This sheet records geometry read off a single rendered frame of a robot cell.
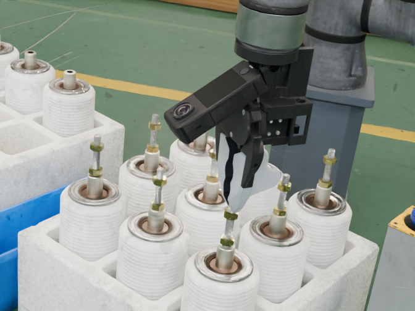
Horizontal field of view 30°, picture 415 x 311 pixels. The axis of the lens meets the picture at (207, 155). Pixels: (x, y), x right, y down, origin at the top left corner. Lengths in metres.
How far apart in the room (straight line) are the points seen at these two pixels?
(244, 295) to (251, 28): 0.34
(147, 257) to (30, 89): 0.59
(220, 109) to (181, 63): 1.50
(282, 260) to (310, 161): 0.49
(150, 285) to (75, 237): 0.14
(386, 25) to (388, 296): 0.53
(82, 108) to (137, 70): 0.83
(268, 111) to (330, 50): 0.60
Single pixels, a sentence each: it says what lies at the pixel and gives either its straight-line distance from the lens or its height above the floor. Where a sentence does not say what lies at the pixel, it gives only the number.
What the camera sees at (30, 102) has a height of 0.20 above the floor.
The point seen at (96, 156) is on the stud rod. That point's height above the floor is 0.31.
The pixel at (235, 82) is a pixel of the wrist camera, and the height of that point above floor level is 0.51.
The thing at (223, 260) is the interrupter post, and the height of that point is 0.27.
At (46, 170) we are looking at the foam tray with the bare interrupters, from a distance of 1.39.
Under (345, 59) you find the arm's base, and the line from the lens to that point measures 1.45.
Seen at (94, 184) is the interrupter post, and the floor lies 0.27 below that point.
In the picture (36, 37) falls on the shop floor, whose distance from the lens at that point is 2.47.
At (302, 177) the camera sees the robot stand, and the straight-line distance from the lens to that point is 1.53.
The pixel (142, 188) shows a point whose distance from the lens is 1.16.
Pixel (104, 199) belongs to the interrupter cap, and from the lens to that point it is 1.10.
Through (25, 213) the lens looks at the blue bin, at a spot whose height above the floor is 0.10.
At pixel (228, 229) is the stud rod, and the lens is 0.96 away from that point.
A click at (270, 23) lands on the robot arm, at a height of 0.58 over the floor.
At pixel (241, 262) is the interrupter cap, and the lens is 1.00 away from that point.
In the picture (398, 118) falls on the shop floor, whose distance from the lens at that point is 2.19.
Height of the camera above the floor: 0.82
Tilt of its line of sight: 27 degrees down
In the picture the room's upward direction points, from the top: 7 degrees clockwise
